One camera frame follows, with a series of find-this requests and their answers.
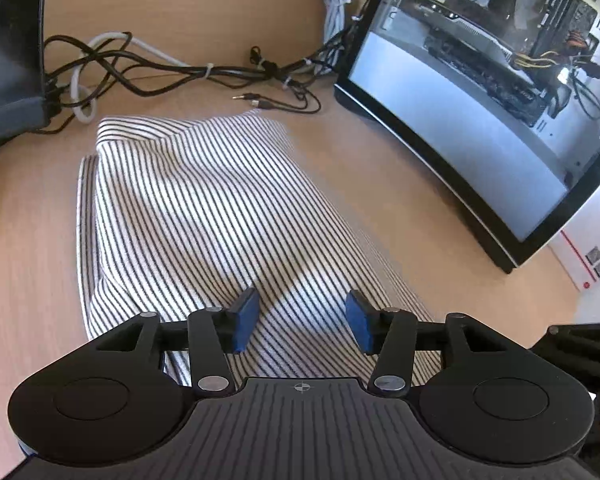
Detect black white striped garment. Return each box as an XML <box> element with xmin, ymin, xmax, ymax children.
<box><xmin>76</xmin><ymin>112</ymin><xmax>429</xmax><ymax>379</ymax></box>

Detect white red labelled box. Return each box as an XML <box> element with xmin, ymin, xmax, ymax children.
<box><xmin>548</xmin><ymin>187</ymin><xmax>600</xmax><ymax>292</ymax></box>

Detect glass panel computer case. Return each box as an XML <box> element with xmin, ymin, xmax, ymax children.
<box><xmin>335</xmin><ymin>0</ymin><xmax>600</xmax><ymax>272</ymax></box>

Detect dark monitor on left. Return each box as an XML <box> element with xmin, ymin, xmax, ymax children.
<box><xmin>0</xmin><ymin>0</ymin><xmax>48</xmax><ymax>140</ymax></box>

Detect black audio jack cable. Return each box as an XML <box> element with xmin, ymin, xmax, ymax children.
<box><xmin>232</xmin><ymin>90</ymin><xmax>323</xmax><ymax>115</ymax></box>

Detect white cable loop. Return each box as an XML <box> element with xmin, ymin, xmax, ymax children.
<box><xmin>69</xmin><ymin>30</ymin><xmax>192</xmax><ymax>125</ymax></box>

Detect black cable bundle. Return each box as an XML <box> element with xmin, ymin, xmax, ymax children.
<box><xmin>42</xmin><ymin>0</ymin><xmax>376</xmax><ymax>134</ymax></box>

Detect coiled white cable bundle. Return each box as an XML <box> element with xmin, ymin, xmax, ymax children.
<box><xmin>310</xmin><ymin>0</ymin><xmax>354</xmax><ymax>68</ymax></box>

